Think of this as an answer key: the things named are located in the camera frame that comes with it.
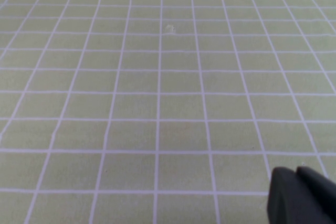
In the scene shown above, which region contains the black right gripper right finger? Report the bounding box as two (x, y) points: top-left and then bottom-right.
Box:
(296, 165), (336, 224)

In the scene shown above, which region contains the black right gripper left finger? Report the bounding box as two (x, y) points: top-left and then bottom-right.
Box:
(266, 166), (317, 224)

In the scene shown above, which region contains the green grid cutting mat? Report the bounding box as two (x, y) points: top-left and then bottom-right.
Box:
(0, 0), (336, 224)

